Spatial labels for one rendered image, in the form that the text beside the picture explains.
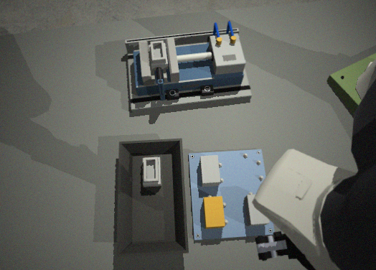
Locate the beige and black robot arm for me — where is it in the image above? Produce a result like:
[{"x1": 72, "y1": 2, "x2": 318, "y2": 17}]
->
[{"x1": 252, "y1": 59, "x2": 376, "y2": 270}]

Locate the yellow rectangular block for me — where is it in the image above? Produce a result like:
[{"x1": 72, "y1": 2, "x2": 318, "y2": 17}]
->
[{"x1": 203, "y1": 196, "x2": 225, "y2": 229}]

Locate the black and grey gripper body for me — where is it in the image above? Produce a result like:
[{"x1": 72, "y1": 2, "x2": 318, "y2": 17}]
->
[{"x1": 277, "y1": 233, "x2": 316, "y2": 270}]

